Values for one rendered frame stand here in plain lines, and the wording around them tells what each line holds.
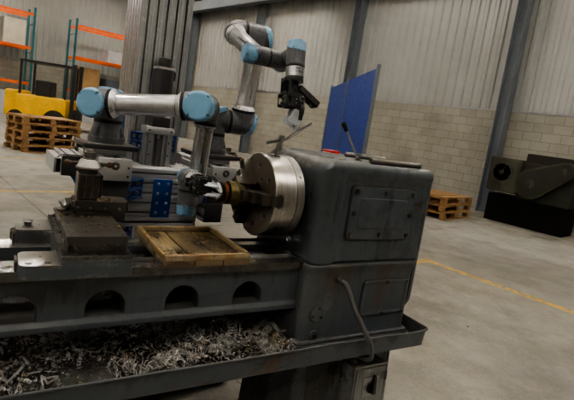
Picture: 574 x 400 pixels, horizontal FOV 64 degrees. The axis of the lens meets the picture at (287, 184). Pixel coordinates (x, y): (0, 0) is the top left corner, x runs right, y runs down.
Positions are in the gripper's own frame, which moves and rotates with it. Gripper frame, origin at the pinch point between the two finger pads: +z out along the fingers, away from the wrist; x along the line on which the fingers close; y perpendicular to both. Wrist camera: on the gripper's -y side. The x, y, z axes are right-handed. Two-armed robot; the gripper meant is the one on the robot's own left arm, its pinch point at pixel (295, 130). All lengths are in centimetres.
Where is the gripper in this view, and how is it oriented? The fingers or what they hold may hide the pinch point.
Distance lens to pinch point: 182.1
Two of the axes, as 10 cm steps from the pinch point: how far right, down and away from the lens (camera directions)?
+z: -0.6, 10.0, -0.4
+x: 5.3, 0.0, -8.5
